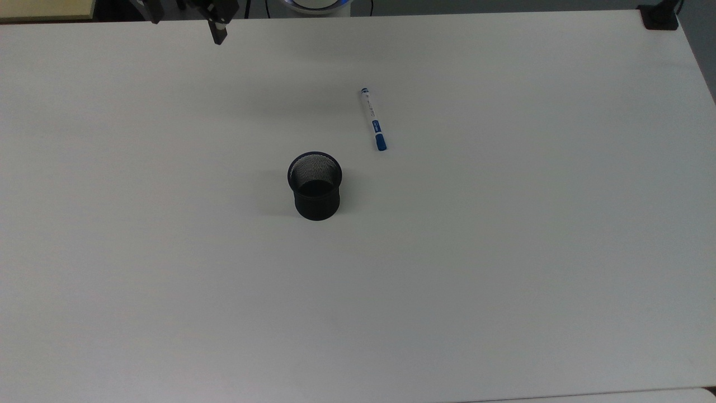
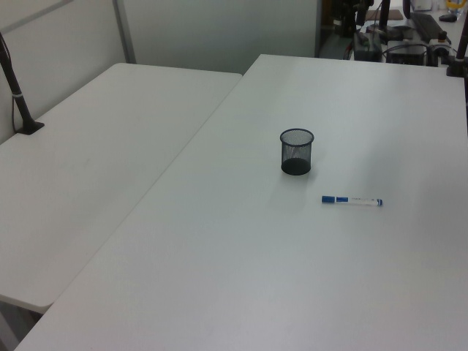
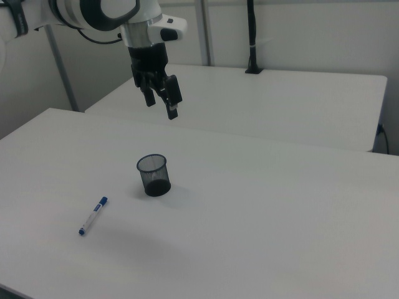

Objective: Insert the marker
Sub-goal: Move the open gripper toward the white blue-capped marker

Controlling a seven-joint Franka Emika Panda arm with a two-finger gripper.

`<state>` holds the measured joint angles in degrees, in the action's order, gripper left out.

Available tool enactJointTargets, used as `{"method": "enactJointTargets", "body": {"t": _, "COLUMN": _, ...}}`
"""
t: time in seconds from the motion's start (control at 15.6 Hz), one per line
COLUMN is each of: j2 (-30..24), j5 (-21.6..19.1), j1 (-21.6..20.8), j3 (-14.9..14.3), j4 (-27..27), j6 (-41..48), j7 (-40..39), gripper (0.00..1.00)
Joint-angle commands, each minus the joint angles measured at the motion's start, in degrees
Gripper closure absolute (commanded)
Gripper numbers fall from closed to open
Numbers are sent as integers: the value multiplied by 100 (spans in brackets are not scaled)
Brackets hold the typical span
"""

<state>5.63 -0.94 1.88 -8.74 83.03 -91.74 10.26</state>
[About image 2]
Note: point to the blue and white marker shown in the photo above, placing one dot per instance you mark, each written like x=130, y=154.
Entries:
x=351, y=200

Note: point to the black monitor stand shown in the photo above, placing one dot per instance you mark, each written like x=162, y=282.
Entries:
x=384, y=14

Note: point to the black mesh pen cup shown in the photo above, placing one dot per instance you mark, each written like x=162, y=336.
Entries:
x=297, y=166

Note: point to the black computer mouse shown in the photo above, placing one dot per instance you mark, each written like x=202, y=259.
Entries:
x=448, y=17

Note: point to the white box blue print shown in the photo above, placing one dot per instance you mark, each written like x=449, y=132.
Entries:
x=420, y=4

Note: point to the black equipment stand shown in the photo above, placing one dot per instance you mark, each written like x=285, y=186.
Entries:
x=344, y=22

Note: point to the black camera pole with clamp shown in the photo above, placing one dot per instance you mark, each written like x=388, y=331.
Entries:
x=18, y=102

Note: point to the black clamped camera pole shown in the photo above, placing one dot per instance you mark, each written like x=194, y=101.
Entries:
x=455, y=69

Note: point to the dark green box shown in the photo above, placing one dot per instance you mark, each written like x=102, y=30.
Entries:
x=366, y=47

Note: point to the grey camera device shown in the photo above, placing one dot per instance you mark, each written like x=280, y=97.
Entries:
x=439, y=49

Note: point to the white folding side table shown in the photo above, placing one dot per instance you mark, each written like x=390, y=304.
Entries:
x=91, y=164

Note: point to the grey partition frame post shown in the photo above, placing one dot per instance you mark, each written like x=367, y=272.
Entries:
x=124, y=33

